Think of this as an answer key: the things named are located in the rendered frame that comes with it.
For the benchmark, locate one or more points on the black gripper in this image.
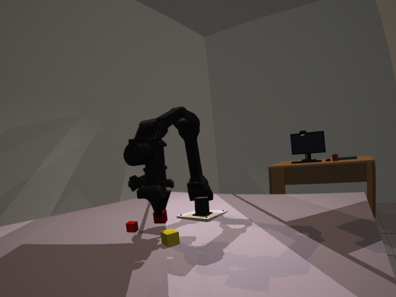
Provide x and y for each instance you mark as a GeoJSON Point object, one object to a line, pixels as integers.
{"type": "Point", "coordinates": [155, 189]}

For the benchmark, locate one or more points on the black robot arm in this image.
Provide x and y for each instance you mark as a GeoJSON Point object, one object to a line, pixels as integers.
{"type": "Point", "coordinates": [148, 147]}

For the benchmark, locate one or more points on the red cube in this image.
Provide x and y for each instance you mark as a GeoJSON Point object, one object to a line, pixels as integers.
{"type": "Point", "coordinates": [131, 226]}
{"type": "Point", "coordinates": [163, 218]}

